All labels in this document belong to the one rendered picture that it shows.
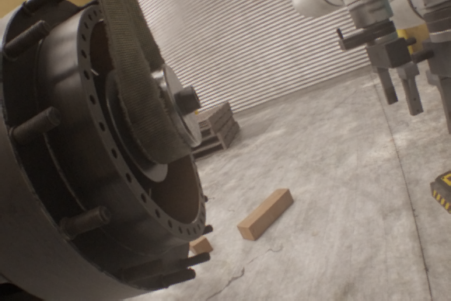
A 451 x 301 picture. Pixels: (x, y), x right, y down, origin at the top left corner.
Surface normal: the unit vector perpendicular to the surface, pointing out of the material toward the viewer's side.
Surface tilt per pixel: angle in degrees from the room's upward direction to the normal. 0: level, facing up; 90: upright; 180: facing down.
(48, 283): 115
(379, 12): 90
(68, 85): 69
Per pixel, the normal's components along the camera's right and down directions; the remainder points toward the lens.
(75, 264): 0.18, 0.47
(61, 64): -0.15, -0.30
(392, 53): -0.13, 0.22
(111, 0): 0.86, -0.24
